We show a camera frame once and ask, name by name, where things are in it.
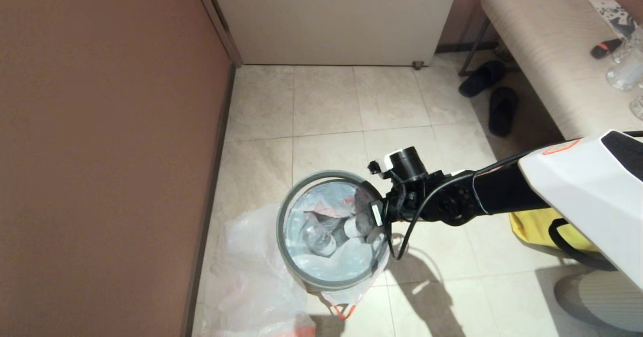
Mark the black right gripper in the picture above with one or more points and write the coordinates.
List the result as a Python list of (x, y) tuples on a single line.
[(404, 204)]

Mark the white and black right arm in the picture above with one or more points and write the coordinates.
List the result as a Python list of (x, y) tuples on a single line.
[(577, 191)]

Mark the clean translucent white trash bag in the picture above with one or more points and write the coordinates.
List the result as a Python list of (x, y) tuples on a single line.
[(251, 276)]

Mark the yellow bag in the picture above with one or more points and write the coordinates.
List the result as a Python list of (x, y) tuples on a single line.
[(527, 226)]

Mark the plastic bottle with white label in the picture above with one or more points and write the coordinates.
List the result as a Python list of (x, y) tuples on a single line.
[(356, 225)]

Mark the clear crumpled plastic bottle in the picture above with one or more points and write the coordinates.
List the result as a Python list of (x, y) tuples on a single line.
[(319, 239)]

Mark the black slipper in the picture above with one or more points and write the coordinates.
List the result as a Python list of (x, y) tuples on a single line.
[(504, 111), (482, 78)]

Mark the white door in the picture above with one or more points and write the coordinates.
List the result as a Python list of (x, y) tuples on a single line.
[(331, 20)]

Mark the grey ribbed rounded object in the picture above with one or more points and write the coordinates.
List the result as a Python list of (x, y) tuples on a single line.
[(598, 302)]

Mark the beige bench with metal legs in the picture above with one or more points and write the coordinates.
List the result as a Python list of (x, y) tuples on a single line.
[(552, 50)]

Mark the small clear glass cup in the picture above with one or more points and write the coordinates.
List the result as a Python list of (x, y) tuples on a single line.
[(638, 107)]

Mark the black and orange remote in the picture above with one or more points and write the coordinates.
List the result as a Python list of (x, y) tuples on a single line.
[(605, 48)]

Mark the black and white brochure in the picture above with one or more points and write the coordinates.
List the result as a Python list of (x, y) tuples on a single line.
[(615, 15)]

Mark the small silver wrist camera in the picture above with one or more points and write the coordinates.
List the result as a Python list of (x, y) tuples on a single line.
[(377, 214)]

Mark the beige door frame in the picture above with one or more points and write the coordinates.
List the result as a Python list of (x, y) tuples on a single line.
[(218, 25)]

